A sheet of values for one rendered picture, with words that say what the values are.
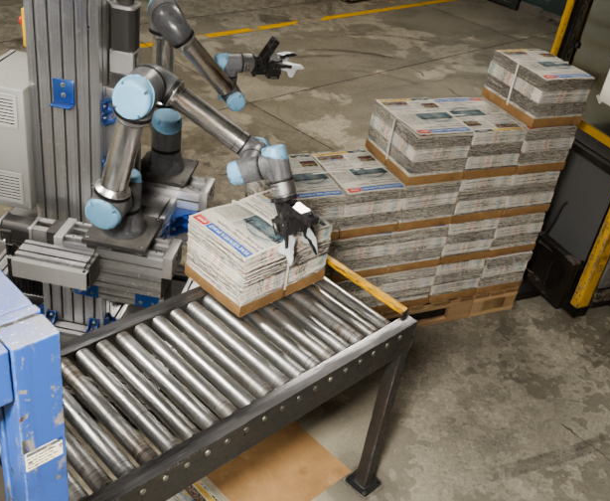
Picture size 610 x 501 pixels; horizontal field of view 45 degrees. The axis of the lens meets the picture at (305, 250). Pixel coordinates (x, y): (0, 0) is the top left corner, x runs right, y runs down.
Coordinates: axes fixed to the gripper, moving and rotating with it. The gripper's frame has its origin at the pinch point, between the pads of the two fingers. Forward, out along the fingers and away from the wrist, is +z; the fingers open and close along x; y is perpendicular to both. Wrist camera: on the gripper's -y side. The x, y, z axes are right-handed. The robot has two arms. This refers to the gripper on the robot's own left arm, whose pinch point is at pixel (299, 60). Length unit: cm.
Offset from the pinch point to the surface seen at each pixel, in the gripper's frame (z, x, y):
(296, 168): -1.5, 24.4, 37.8
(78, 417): -99, 148, 24
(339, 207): 11, 48, 41
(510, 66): 98, 7, -3
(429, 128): 50, 33, 12
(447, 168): 61, 40, 28
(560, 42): 147, -26, 0
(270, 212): -34, 87, 9
